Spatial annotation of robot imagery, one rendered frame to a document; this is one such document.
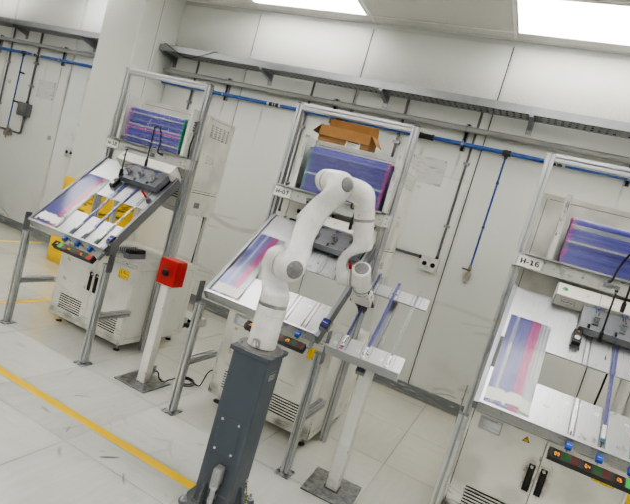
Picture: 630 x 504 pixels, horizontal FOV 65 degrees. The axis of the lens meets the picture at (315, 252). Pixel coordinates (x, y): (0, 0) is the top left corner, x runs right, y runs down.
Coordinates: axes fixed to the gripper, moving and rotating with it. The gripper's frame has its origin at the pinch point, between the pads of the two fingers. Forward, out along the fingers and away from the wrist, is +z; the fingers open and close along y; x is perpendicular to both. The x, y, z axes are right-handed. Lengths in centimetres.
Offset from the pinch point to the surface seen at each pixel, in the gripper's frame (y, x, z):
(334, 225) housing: 39, -52, 10
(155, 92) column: 320, -208, 79
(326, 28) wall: 151, -280, 21
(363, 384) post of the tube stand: -11.3, 26.5, 22.5
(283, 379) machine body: 37, 27, 58
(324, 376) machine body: 15, 19, 50
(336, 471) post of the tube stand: -11, 61, 52
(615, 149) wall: -106, -226, 48
